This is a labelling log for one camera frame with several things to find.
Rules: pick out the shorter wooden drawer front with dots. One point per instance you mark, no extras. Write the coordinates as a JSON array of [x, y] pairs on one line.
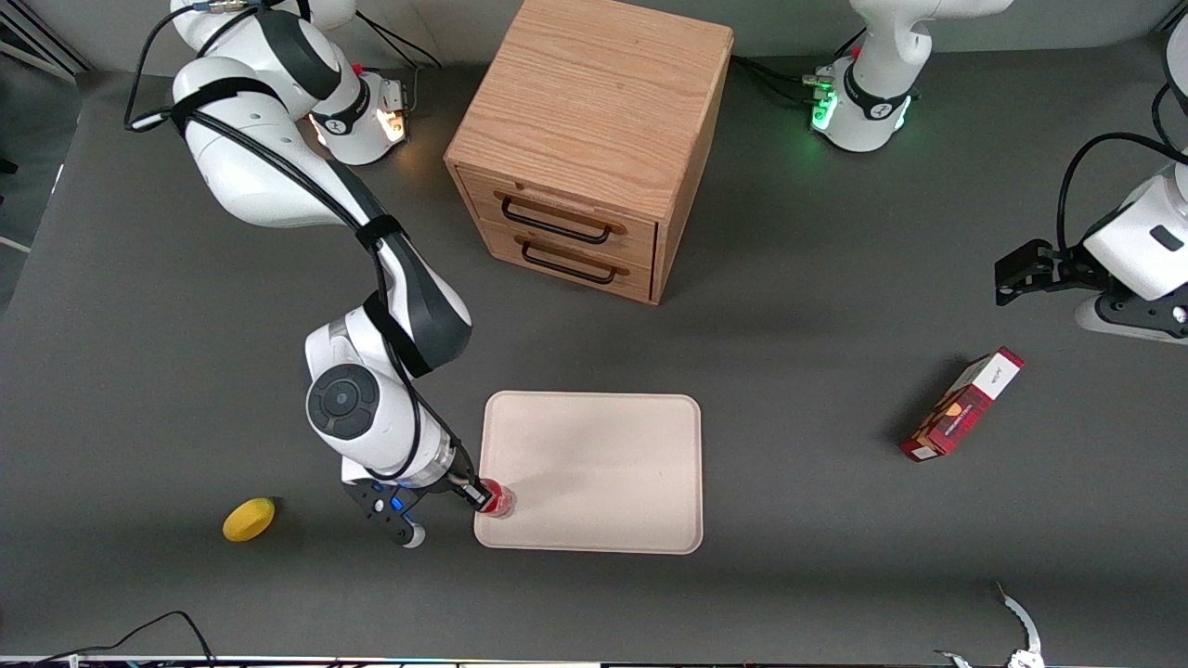
[[575, 258]]

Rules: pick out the red and white carton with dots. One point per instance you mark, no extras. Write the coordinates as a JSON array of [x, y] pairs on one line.
[[961, 408]]

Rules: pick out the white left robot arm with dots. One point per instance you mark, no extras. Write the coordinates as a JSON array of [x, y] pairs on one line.
[[868, 111]]

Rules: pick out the beige rectangular tray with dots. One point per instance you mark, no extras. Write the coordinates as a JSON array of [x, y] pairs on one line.
[[603, 473]]

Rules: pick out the grey metal frame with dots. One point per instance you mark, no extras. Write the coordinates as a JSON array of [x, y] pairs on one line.
[[46, 46]]

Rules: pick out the wooden drawer cabinet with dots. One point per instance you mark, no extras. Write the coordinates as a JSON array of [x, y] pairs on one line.
[[594, 102]]

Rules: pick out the red coke bottle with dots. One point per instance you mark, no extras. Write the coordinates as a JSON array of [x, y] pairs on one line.
[[503, 501]]

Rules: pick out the white curved clamp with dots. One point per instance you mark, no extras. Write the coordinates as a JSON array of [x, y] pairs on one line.
[[1021, 617]]

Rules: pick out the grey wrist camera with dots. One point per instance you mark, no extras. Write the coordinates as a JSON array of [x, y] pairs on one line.
[[390, 515], [1091, 320]]

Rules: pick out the yellow lemon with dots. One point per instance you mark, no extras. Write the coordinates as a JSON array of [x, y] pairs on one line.
[[249, 520]]

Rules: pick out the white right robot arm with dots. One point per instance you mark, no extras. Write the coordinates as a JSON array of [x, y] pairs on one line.
[[251, 158]]

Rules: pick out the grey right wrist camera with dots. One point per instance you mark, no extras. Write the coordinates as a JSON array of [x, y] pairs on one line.
[[390, 515]]

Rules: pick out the taller wooden drawer front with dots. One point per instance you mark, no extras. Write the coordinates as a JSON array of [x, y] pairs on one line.
[[566, 199]]

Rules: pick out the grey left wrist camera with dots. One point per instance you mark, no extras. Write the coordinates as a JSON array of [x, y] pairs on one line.
[[1091, 320]]

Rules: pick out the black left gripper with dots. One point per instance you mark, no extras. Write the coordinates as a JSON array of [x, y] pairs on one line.
[[1064, 267]]

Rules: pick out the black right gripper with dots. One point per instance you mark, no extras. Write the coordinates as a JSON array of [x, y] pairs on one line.
[[466, 486]]

